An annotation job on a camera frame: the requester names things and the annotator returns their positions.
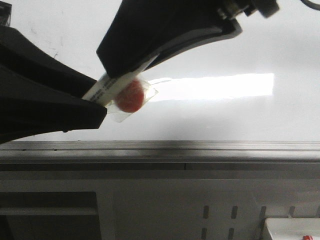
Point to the small red object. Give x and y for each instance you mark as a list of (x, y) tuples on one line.
[(307, 237)]

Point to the white whiteboard marker pen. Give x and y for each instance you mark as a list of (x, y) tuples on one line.
[(107, 88)]

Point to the white slotted metal panel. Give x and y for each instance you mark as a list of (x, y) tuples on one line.
[(211, 209)]

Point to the clear adhesive tape piece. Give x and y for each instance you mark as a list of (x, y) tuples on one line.
[(117, 115)]

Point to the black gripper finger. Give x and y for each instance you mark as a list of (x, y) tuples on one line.
[(153, 31), (39, 94)]

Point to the white whiteboard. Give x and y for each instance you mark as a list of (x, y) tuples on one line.
[(263, 85)]

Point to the red round magnet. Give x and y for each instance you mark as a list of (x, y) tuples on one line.
[(131, 98)]

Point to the white plastic bin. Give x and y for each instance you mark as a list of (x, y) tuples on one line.
[(290, 228)]

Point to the grey metal whiteboard tray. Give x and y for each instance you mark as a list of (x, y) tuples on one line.
[(20, 154)]

